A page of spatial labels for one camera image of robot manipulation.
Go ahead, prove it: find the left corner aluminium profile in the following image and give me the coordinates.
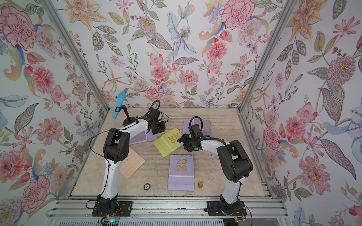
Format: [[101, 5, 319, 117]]
[[40, 0, 110, 113]]

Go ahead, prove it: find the black microphone stand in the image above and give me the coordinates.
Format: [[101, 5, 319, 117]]
[[121, 105, 137, 127]]

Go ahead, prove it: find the aluminium rail frame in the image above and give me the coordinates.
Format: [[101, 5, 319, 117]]
[[45, 196, 291, 226]]

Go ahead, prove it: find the blue microphone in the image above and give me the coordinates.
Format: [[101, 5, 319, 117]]
[[112, 92, 126, 119]]

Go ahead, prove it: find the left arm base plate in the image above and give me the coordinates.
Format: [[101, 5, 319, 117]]
[[91, 201, 133, 217]]

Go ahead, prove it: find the corner aluminium profile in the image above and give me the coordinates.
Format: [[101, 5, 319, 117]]
[[238, 1, 297, 114], [40, 0, 110, 113]]

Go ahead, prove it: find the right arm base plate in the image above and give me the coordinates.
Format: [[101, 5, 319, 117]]
[[204, 201, 247, 217]]

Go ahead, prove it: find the purple calendar front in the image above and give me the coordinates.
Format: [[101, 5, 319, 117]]
[[168, 154, 194, 192]]

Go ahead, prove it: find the purple calendar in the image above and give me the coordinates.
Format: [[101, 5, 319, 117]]
[[168, 154, 194, 192], [183, 118, 211, 136], [130, 131, 157, 145]]

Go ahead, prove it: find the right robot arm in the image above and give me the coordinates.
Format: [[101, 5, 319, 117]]
[[177, 124, 254, 214]]

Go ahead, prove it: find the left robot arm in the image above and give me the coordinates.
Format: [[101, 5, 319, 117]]
[[97, 108, 169, 205]]

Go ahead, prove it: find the pink calendar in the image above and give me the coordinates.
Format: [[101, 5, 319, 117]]
[[120, 148, 146, 179]]

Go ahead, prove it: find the right corner aluminium profile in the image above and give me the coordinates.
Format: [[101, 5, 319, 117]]
[[238, 1, 297, 114]]

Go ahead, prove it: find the yellow-green calendar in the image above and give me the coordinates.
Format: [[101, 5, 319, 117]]
[[153, 128, 183, 157]]

